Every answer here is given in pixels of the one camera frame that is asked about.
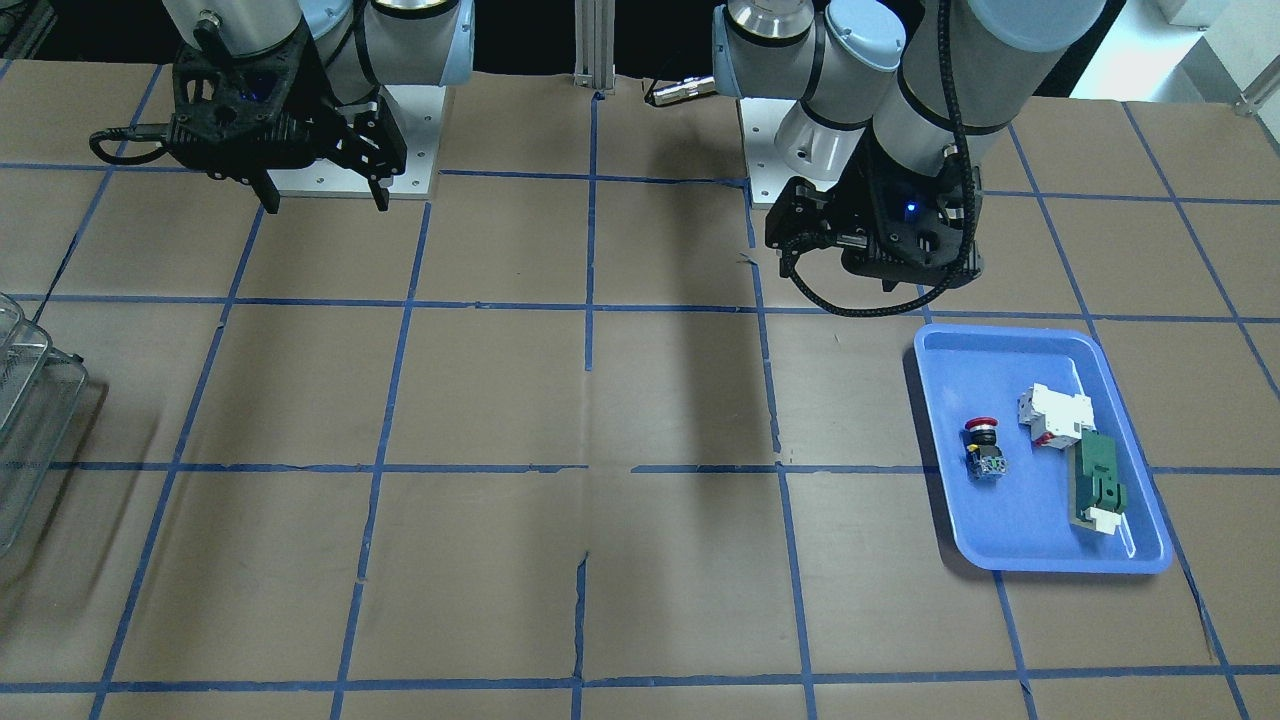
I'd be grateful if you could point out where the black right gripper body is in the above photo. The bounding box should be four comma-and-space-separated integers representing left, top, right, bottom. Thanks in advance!
166, 17, 407, 186

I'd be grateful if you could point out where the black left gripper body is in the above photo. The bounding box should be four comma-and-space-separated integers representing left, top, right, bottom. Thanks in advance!
765, 140, 965, 291

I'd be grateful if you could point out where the red emergency push button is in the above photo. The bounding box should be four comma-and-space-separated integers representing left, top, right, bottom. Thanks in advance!
964, 416, 1009, 482

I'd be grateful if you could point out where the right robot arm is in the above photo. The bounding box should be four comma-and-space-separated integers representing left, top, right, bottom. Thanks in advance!
160, 1, 474, 213

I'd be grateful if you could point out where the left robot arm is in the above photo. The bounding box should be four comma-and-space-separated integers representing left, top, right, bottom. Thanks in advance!
712, 1, 1105, 290

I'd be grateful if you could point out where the white circuit breaker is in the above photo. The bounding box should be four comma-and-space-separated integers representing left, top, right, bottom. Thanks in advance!
1018, 383, 1097, 450

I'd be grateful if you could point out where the blue plastic tray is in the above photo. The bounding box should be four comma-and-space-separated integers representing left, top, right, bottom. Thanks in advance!
914, 323, 1172, 574

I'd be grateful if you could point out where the green terminal block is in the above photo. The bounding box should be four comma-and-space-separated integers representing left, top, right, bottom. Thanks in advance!
1069, 428, 1129, 536

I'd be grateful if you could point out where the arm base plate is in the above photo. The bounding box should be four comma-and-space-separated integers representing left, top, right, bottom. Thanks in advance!
739, 97, 864, 210
262, 85, 447, 200

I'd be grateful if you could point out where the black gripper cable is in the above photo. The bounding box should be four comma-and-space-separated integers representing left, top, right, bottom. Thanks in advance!
778, 0, 980, 319

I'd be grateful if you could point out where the aluminium frame post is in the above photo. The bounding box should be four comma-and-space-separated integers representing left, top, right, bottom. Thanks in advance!
572, 0, 616, 95

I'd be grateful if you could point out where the wire mesh shelf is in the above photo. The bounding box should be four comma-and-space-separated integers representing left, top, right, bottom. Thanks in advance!
1, 295, 88, 553

